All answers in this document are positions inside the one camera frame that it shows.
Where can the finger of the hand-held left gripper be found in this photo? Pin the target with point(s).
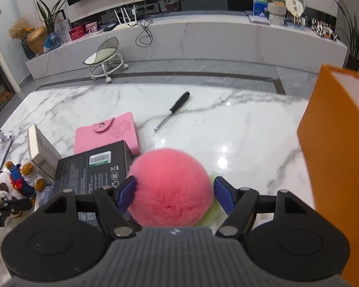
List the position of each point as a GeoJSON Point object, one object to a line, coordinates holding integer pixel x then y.
{"type": "Point", "coordinates": [9, 207]}

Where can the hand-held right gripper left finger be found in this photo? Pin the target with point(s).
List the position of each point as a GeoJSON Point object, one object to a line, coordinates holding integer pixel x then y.
{"type": "Point", "coordinates": [128, 192]}

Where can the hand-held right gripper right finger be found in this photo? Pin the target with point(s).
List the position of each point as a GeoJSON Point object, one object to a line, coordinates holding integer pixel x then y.
{"type": "Point", "coordinates": [223, 195]}

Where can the pink fluffy peach plush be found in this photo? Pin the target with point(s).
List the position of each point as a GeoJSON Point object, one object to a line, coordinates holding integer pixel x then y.
{"type": "Point", "coordinates": [170, 188]}

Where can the black product box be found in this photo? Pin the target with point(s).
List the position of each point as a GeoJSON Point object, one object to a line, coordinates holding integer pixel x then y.
{"type": "Point", "coordinates": [89, 167]}

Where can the orange cardboard box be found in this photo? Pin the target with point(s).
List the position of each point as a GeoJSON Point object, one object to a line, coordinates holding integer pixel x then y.
{"type": "Point", "coordinates": [338, 155]}

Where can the brown white dog plush toy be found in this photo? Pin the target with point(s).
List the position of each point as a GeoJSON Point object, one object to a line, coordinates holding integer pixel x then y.
{"type": "Point", "coordinates": [3, 188]}

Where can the white phone stand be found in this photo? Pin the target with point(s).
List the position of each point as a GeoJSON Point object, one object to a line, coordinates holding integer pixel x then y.
{"type": "Point", "coordinates": [0, 146]}

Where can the beige slim box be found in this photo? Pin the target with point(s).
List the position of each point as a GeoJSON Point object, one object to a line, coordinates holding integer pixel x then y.
{"type": "Point", "coordinates": [43, 152]}

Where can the pink snap card holder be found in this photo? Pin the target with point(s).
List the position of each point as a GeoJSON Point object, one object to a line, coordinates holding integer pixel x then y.
{"type": "Point", "coordinates": [107, 131]}

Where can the small white rolling chair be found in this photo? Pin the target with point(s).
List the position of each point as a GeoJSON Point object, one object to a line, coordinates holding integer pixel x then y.
{"type": "Point", "coordinates": [107, 50]}

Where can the white marble media console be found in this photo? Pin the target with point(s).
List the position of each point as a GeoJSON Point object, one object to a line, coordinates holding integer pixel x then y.
{"type": "Point", "coordinates": [212, 40]}

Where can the dark vase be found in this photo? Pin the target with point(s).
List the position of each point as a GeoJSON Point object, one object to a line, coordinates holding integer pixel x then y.
{"type": "Point", "coordinates": [28, 50]}

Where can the red gift box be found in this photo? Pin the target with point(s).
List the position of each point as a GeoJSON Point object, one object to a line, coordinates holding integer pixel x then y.
{"type": "Point", "coordinates": [77, 33]}

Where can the gold vase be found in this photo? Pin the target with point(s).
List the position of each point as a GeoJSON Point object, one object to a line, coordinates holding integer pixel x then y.
{"type": "Point", "coordinates": [37, 40]}

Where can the pink gift box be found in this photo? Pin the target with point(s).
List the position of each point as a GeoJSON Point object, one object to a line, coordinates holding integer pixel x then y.
{"type": "Point", "coordinates": [90, 27]}

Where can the white router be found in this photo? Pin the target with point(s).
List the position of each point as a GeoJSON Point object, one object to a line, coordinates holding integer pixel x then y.
{"type": "Point", "coordinates": [125, 22]}

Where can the framed picture card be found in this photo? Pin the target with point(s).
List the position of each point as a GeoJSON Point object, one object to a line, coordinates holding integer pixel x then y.
{"type": "Point", "coordinates": [62, 30]}

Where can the dried flower bunch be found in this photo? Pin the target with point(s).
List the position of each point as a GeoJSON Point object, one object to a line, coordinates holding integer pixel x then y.
{"type": "Point", "coordinates": [19, 28]}

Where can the grey tablet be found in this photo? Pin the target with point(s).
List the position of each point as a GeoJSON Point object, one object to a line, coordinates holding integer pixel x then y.
{"type": "Point", "coordinates": [257, 19]}

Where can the green leafy houseplant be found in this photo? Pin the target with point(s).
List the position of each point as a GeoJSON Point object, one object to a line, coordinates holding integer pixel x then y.
{"type": "Point", "coordinates": [49, 18]}

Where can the black white checkered toys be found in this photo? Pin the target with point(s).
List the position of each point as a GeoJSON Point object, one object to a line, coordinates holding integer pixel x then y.
{"type": "Point", "coordinates": [324, 30]}

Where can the blue green picture board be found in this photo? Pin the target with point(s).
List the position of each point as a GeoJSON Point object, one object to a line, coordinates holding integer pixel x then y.
{"type": "Point", "coordinates": [259, 1]}

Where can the long leaf potted plant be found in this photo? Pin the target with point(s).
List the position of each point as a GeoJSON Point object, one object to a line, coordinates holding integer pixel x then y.
{"type": "Point", "coordinates": [354, 44]}

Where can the white round hand fan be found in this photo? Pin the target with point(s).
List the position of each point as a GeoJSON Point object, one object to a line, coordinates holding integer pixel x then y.
{"type": "Point", "coordinates": [294, 6]}

